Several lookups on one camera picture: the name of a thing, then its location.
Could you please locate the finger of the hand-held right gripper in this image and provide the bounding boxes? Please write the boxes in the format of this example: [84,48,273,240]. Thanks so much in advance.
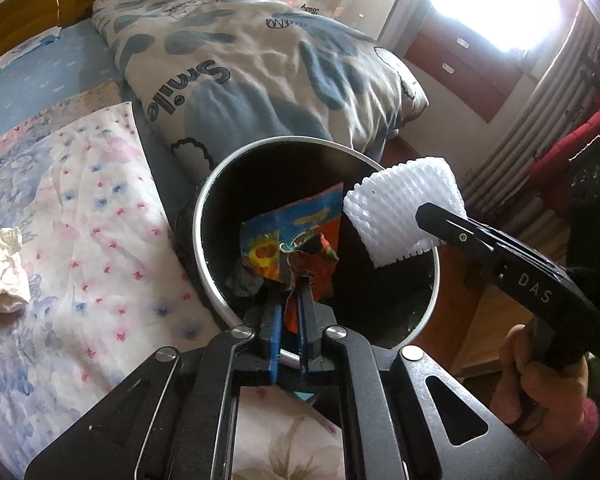
[415,202,502,273]

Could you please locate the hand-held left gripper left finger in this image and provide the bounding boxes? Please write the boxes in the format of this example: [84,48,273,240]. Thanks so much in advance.
[24,287,286,480]

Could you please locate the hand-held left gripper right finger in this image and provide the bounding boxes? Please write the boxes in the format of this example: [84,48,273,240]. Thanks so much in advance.
[294,282,553,480]

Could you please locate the white foam fruit net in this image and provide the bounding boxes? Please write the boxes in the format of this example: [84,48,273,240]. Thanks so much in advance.
[343,156,467,268]

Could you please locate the colourful snack wrapper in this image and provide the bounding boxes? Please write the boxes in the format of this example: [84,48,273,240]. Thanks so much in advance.
[239,183,343,333]

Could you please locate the black bin with white rim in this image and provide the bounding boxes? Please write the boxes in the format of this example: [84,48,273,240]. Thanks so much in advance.
[192,136,441,368]

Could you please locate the person's right forearm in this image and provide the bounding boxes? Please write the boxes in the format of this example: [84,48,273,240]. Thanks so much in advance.
[545,395,600,476]

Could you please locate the person's right hand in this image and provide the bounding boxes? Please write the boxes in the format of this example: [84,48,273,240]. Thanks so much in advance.
[490,324,595,435]

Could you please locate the red hanging clothes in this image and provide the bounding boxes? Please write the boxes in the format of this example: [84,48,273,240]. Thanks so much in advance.
[527,80,600,196]

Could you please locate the striped curtain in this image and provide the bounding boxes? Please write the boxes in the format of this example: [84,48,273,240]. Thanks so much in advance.
[462,0,600,221]

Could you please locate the red-brown drawer cabinet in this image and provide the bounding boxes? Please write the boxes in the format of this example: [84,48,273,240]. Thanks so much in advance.
[405,7,526,123]

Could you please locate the pink floral blanket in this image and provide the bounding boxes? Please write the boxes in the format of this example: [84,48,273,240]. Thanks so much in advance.
[0,79,343,480]

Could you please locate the folded blue patterned quilt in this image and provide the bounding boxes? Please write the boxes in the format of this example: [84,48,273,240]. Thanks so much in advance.
[91,0,429,186]

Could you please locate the crumpled white tissue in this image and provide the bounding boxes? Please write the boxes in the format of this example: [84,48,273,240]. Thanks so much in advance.
[0,226,31,322]

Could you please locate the blue bed sheet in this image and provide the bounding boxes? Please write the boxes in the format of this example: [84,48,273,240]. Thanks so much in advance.
[0,22,146,151]

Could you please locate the blue patterned pillow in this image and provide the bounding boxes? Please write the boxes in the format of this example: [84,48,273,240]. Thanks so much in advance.
[0,27,61,76]

